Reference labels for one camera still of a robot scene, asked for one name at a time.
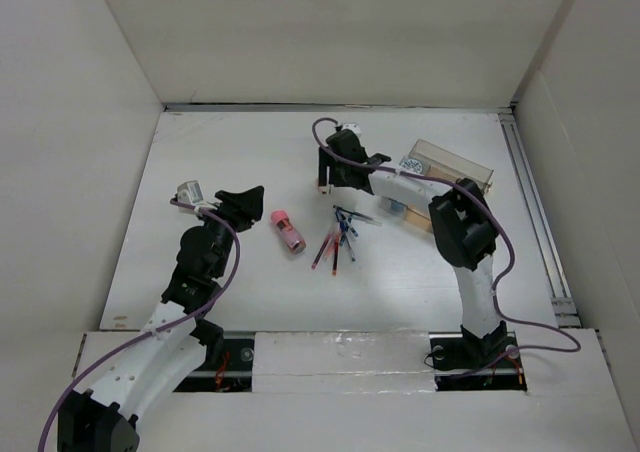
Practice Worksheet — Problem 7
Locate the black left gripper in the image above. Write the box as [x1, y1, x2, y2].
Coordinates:
[193, 186, 261, 278]

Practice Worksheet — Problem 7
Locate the blue white round tub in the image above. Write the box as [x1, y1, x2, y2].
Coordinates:
[387, 199, 407, 217]
[399, 156, 431, 176]

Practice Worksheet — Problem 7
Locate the dark blue gel pen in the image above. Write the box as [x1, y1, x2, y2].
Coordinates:
[333, 205, 382, 226]

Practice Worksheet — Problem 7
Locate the black gel pen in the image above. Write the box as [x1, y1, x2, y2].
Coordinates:
[335, 210, 351, 234]

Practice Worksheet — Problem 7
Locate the pink red gel pen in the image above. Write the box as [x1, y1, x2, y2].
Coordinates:
[311, 225, 336, 270]

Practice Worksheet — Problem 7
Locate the teal gel pen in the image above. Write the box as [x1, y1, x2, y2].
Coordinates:
[334, 206, 359, 238]

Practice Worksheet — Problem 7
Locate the blue ballpoint pen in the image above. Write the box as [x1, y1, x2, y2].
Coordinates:
[341, 232, 356, 262]

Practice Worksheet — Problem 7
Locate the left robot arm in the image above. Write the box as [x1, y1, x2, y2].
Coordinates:
[48, 186, 264, 451]

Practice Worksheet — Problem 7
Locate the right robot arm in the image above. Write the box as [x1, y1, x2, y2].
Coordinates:
[318, 126, 507, 377]

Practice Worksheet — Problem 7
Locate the clear desk organizer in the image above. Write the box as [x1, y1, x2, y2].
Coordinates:
[382, 139, 494, 233]

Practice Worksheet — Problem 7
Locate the orange red pen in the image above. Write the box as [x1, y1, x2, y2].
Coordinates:
[331, 232, 342, 276]

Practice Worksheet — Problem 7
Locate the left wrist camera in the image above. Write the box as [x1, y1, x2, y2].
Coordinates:
[175, 180, 204, 206]

